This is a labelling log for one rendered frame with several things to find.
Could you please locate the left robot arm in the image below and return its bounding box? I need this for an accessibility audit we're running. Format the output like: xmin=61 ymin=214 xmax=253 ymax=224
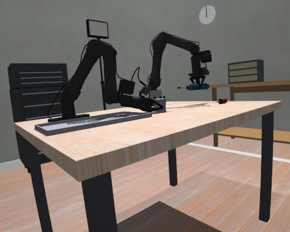
xmin=149 ymin=32 xmax=212 ymax=91

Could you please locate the dark grey cylinder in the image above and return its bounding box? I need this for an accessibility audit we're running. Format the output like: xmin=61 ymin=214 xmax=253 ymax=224
xmin=154 ymin=100 xmax=166 ymax=113

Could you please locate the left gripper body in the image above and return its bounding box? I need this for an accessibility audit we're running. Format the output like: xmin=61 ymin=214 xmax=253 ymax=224
xmin=189 ymin=63 xmax=208 ymax=77

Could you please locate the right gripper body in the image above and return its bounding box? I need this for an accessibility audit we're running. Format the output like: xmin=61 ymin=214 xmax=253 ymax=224
xmin=131 ymin=87 xmax=150 ymax=112

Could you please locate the dark blue electric screwdriver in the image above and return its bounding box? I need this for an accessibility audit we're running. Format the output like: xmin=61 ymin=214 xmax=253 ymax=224
xmin=181 ymin=83 xmax=209 ymax=90

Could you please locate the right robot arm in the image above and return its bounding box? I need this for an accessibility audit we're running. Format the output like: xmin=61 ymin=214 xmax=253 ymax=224
xmin=48 ymin=39 xmax=135 ymax=122

